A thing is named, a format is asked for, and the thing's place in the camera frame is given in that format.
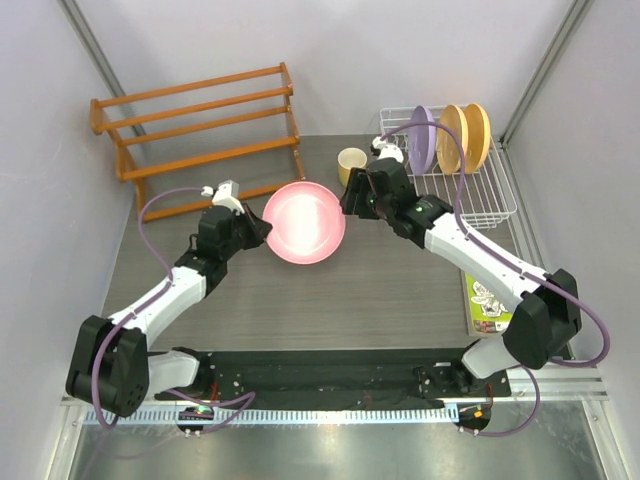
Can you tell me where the pink plate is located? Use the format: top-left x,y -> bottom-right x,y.
262,181 -> 346,265

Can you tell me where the purple plate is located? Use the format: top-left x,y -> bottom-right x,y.
408,105 -> 437,175

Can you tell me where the yellow plate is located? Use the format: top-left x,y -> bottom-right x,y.
436,104 -> 469,175

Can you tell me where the orange plate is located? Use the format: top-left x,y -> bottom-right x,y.
464,103 -> 491,174

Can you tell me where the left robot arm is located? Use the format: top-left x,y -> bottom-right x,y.
65,205 -> 272,417

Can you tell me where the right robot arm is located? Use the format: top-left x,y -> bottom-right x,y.
340,158 -> 582,395

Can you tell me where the orange wooden rack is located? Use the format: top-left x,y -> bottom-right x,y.
89,62 -> 306,222

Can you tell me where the yellow mug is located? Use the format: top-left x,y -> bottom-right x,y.
337,147 -> 367,187

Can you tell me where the green comic book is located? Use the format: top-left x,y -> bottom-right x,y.
461,273 -> 512,337

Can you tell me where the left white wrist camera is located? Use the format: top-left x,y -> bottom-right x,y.
201,180 -> 245,215

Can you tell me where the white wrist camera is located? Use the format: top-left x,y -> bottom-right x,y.
201,180 -> 245,215
370,136 -> 404,164

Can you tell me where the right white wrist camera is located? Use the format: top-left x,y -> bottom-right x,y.
370,136 -> 404,164

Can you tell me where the white wire dish rack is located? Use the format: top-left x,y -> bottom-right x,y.
388,132 -> 517,230

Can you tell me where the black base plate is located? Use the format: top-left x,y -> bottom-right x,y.
197,349 -> 512,407

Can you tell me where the slotted cable duct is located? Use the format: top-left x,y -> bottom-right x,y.
82,404 -> 459,426

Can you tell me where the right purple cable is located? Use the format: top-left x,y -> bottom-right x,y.
377,122 -> 612,439

